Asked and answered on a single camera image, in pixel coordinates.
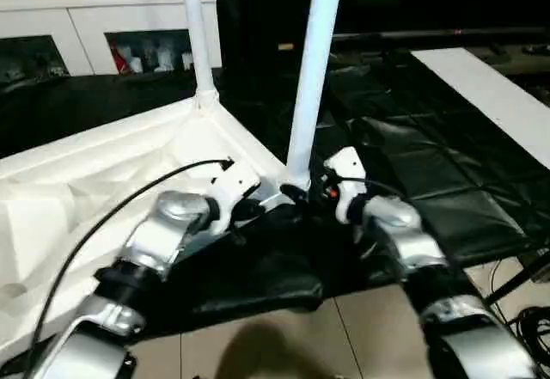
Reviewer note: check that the white plastic table leg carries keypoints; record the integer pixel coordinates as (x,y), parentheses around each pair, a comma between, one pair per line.
(314,61)
(198,27)

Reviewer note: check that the white plastic table top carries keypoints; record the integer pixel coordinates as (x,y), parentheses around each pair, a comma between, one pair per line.
(69,190)

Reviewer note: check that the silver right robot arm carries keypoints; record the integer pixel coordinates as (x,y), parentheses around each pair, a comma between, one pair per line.
(404,241)

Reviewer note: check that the black work mat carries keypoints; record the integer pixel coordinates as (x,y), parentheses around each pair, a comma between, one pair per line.
(430,181)

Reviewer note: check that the black horizontal bar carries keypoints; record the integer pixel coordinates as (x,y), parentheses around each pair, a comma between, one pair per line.
(438,33)

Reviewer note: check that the white flat board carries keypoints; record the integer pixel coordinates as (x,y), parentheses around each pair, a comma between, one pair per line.
(498,95)

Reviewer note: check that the small red bottle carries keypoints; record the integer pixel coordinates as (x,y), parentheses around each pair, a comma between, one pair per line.
(120,59)

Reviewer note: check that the dark cabinet with yellow label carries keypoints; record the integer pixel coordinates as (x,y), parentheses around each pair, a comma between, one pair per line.
(378,1)

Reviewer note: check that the white cabinet with glass doors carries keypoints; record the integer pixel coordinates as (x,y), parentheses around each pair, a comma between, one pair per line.
(86,1)

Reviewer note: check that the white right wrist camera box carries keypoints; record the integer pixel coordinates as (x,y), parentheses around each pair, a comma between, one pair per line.
(348,177)

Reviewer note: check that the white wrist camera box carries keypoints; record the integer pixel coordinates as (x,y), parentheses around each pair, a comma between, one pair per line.
(348,177)
(232,186)

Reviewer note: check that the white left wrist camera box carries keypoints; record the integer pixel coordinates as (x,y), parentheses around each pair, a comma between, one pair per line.
(232,186)

